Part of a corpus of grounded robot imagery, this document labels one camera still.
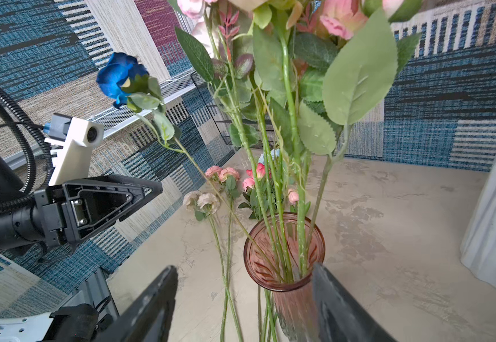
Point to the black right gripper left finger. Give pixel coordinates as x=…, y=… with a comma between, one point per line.
x=149, y=317

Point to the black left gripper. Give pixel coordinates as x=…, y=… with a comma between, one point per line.
x=80, y=209

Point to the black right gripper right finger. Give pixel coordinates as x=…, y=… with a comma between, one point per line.
x=341, y=317

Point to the red glass vase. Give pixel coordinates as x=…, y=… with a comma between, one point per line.
x=271, y=258

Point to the blue rose stem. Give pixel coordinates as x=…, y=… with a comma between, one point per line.
x=125, y=81

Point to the pink rose spray stem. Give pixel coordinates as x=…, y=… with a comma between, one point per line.
x=366, y=60

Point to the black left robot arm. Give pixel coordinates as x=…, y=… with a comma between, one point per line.
x=20, y=228

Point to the pile of artificial flowers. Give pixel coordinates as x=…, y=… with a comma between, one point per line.
x=205, y=206

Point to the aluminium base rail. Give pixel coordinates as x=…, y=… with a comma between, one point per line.
x=82, y=316

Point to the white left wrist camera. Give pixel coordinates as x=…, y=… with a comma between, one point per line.
x=72, y=141

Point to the black wire shelf rack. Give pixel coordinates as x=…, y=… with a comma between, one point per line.
x=213, y=111

